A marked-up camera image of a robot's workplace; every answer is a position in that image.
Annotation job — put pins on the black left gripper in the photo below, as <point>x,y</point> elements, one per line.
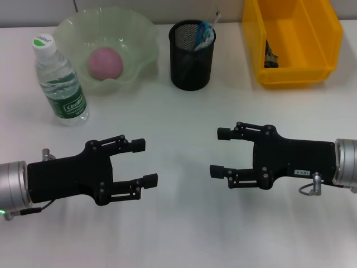
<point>69,176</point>

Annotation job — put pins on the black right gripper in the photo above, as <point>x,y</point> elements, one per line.
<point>301,156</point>

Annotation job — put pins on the pink peach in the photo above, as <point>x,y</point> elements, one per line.
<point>105,63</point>

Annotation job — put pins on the silver pen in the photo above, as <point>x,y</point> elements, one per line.
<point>206,43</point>

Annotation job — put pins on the clear green-label water bottle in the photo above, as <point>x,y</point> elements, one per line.
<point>60,83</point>

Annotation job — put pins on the blue scissors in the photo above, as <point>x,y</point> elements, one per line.
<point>201,30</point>

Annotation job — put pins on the clear plastic ruler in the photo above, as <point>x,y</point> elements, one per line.
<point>216,18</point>

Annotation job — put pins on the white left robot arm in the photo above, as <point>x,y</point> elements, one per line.
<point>14,187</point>

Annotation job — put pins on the black mesh pen holder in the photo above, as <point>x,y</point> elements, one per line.
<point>191,69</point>

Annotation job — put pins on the pale green glass fruit plate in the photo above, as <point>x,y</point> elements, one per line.
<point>131,42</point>

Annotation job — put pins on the yellow plastic bin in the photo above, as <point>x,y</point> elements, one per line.
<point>295,74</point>

